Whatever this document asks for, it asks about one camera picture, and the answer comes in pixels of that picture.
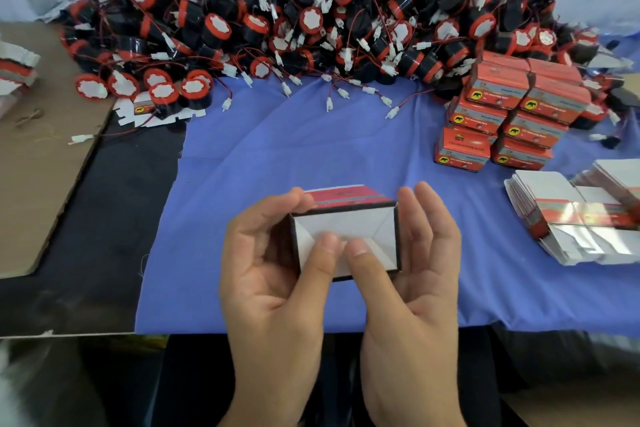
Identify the blue cloth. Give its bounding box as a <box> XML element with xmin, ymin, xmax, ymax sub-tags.
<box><xmin>135</xmin><ymin>36</ymin><xmax>640</xmax><ymax>338</ymax></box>

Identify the person's left hand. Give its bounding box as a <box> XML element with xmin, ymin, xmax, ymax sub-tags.
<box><xmin>220</xmin><ymin>189</ymin><xmax>346</xmax><ymax>427</ymax></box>

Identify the brown cardboard sheet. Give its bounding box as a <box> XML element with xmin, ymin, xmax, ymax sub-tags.
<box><xmin>0</xmin><ymin>23</ymin><xmax>114</xmax><ymax>280</ymax></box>

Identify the person's right hand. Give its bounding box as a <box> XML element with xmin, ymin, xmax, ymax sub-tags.
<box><xmin>345</xmin><ymin>181</ymin><xmax>468</xmax><ymax>427</ymax></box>

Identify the rubber band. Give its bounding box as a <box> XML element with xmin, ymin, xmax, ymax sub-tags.
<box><xmin>14</xmin><ymin>108</ymin><xmax>44</xmax><ymax>127</ymax></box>

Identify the pile of black red buzzers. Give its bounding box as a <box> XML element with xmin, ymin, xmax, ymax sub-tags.
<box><xmin>60</xmin><ymin>0</ymin><xmax>640</xmax><ymax>127</ymax></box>

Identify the stack of paper boxes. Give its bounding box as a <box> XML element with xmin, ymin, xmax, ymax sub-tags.
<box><xmin>0</xmin><ymin>41</ymin><xmax>41</xmax><ymax>121</ymax></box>
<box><xmin>505</xmin><ymin>158</ymin><xmax>640</xmax><ymax>266</ymax></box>

